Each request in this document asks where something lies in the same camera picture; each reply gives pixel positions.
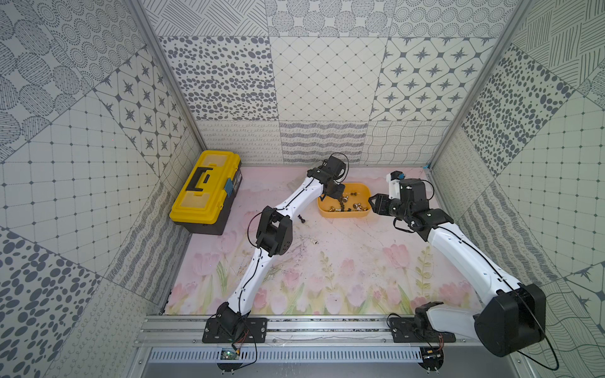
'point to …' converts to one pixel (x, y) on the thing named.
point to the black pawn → (302, 220)
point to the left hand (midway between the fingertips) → (337, 187)
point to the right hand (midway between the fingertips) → (375, 202)
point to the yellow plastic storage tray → (355, 200)
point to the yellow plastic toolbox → (202, 204)
